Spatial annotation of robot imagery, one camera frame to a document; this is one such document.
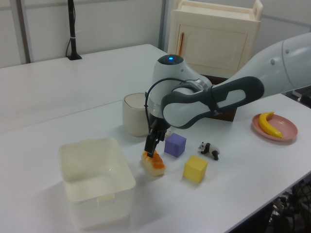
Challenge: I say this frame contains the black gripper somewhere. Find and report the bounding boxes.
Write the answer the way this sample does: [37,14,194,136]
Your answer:
[144,116,171,159]

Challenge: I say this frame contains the orange glazed toy bread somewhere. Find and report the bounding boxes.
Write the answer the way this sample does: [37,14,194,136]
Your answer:
[140,150,166,177]

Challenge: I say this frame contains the white plastic basket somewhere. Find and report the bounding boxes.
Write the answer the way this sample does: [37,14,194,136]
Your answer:
[58,136,137,230]

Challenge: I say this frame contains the purple foam cube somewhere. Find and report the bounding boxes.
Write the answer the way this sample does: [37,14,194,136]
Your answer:
[164,132,188,159]

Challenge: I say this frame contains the cream ceramic mug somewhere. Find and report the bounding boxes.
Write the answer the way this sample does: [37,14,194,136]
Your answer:
[121,92,156,137]

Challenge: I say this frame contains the yellow foam cube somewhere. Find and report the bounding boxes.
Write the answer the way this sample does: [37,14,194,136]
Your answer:
[182,155,209,184]

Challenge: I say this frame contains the small panda figure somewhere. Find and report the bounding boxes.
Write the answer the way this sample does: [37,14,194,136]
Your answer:
[197,141,221,161]

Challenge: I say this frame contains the cream plastic storage cabinet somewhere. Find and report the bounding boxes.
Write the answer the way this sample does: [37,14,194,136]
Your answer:
[167,0,264,79]

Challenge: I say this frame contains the yellow toy banana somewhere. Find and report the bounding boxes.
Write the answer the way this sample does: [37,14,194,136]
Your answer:
[258,111,284,139]

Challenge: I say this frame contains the pink plate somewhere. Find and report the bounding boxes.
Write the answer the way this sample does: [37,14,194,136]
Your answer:
[251,114,299,145]

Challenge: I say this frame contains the black pole stand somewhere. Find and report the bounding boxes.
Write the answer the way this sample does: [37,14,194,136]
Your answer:
[66,0,83,61]

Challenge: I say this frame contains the black equipment under table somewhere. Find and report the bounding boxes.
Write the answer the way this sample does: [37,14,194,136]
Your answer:
[267,179,311,233]

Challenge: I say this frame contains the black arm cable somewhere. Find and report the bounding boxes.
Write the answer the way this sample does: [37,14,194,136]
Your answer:
[143,77,212,133]

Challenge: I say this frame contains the black arm strap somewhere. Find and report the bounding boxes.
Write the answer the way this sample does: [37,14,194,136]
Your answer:
[209,85,224,116]

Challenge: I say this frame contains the orange cabinet door handle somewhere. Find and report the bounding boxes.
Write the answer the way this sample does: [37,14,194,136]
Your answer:
[178,32,186,55]

